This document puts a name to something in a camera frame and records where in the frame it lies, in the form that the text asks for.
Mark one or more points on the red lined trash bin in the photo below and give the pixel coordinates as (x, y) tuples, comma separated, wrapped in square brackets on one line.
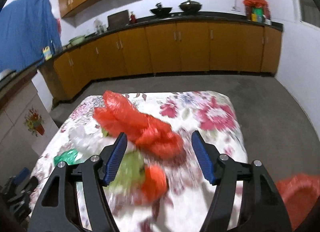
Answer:
[(299, 194)]

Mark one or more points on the yellow blue detergent jug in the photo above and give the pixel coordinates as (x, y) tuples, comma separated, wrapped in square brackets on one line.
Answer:
[(47, 54)]

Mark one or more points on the black wok with ladle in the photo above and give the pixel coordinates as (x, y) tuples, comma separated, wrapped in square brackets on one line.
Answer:
[(160, 11)]

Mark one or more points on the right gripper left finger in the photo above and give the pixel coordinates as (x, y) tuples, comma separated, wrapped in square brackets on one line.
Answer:
[(57, 206)]

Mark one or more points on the green basin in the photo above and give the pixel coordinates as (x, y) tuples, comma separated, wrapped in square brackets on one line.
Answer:
[(77, 40)]

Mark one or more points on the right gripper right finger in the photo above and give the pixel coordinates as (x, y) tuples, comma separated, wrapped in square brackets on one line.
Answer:
[(262, 208)]

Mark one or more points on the white cabinet with flower sticker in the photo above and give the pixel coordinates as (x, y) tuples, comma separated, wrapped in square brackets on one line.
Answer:
[(26, 126)]

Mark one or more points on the green plastic bag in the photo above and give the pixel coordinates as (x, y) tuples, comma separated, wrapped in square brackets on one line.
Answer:
[(130, 174)]

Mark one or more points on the small red plastic bag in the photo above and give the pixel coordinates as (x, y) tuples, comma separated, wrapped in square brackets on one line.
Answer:
[(155, 183)]

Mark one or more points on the clear bubble wrap sheet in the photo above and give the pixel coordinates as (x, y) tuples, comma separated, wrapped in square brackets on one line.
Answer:
[(90, 143)]

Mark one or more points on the blue hanging cloth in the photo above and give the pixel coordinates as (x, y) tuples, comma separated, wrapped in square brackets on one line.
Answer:
[(27, 27)]

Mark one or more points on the black lidded wok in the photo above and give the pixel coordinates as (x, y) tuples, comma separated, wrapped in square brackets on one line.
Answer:
[(190, 6)]

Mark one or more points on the red bag on counter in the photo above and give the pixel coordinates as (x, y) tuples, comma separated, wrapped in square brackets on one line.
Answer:
[(254, 3)]

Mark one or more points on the dark cutting board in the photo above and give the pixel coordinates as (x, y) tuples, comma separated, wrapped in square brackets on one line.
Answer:
[(118, 20)]

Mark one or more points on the dark green plastic scrap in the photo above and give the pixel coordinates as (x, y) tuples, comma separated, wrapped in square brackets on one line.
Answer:
[(71, 156)]

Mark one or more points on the glass jar on counter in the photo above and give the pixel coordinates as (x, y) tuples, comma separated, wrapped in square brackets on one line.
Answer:
[(98, 26)]

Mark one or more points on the green yellow containers on counter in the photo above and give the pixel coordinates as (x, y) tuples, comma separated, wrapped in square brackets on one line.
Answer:
[(257, 14)]

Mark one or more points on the orange lower kitchen cabinets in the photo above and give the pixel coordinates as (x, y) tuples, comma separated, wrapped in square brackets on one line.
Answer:
[(184, 46)]

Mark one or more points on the red bottle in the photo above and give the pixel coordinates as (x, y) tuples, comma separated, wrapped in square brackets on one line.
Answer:
[(132, 18)]

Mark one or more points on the floral quilted table cloth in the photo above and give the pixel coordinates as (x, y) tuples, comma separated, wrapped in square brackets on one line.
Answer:
[(185, 204)]

